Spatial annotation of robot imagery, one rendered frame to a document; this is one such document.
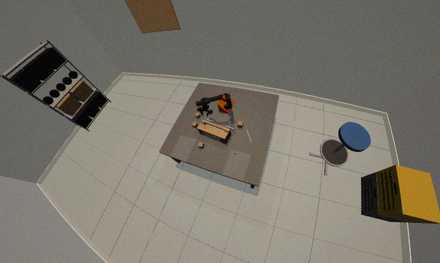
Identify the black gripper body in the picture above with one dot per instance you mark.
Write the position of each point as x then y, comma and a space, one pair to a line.
204, 108

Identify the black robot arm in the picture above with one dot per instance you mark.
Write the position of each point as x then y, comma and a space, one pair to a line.
205, 101

